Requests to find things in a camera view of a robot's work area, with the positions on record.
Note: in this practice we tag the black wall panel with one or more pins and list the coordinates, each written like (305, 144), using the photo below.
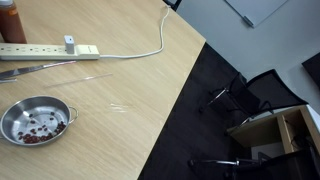
(313, 68)

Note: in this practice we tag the clear plastic scrap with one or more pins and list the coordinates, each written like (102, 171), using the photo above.
(119, 107)

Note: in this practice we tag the red beans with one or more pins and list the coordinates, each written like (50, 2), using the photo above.
(33, 137)

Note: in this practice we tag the red-brown sauce bottle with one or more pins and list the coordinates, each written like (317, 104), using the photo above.
(11, 26)

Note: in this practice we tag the black mesh office chair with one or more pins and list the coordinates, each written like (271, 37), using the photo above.
(270, 90)

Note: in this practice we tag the clear plastic rod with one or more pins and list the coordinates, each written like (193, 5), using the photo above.
(78, 80)

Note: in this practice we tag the white plug adapter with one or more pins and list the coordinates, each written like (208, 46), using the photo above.
(69, 45)

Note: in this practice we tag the thin metal utensil tip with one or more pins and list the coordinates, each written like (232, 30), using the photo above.
(6, 80)

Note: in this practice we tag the beige power strip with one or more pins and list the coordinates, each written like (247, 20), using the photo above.
(33, 51)

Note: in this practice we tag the black chair with chrome frame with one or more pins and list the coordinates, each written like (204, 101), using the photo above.
(283, 166)

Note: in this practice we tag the wooden shelf unit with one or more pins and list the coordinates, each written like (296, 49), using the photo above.
(263, 131)

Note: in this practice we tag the steel table knife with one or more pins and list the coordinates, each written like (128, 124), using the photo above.
(30, 69)

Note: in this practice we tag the grey whiteboard panel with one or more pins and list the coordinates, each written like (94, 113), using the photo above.
(255, 9)

